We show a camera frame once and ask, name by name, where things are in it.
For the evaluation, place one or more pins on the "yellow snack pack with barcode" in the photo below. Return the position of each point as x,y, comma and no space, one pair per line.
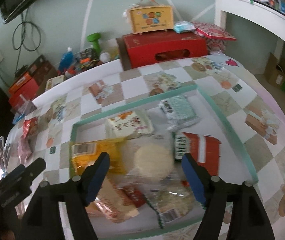
95,154

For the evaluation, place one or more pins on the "teal rimmed tray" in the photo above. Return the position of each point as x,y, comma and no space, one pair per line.
235,164

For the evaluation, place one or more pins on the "white shelf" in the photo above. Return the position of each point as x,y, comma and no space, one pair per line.
255,12

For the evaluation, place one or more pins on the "small snack card box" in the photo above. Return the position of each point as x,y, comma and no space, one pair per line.
54,81

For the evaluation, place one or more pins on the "teal silver snack pack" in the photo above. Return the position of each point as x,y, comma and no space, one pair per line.
179,112

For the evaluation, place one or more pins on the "red box with orange box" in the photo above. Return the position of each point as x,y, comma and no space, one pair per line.
32,81

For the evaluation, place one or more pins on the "white foam board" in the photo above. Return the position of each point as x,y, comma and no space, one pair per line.
87,77

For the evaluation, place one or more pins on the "wet wipes pack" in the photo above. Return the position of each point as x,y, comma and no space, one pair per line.
183,27

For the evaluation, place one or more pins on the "white snack bag orange print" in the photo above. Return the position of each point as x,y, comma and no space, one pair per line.
130,125

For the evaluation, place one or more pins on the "green dumbbell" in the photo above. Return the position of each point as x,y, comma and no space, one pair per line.
94,40

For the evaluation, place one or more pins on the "blue bottle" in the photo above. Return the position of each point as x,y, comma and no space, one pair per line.
66,61

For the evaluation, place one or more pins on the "large red gift box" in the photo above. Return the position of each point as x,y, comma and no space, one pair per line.
160,46

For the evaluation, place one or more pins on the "red patterned pouch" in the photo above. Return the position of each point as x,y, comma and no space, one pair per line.
216,38

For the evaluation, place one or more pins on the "clear bag round bun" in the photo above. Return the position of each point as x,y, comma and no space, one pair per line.
150,157

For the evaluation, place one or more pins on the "yellow children's day box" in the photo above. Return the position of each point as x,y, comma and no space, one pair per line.
148,15

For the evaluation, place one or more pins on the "pink snack bag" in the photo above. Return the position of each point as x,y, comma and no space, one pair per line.
23,149

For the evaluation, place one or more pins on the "pile of toys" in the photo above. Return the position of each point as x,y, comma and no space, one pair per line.
86,60

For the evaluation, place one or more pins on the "small red candy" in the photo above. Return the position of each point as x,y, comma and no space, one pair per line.
134,194

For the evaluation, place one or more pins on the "clear plastic container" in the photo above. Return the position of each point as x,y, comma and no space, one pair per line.
26,108

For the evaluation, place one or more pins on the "clear bag brown cake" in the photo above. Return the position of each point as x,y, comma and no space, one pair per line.
171,203

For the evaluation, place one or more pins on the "dark red snack pack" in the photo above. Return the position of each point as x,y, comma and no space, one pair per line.
205,150

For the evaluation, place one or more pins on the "orange cream biscuit pack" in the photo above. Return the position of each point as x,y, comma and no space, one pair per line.
114,204

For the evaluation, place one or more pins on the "green white biscuit pack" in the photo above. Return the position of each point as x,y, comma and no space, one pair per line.
181,145

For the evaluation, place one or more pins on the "patterned tablecloth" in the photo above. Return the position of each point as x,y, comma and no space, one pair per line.
210,97

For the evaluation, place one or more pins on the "red triangular snack bag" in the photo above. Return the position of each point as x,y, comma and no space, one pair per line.
30,127

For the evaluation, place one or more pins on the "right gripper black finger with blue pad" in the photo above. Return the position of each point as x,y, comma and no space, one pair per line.
32,167

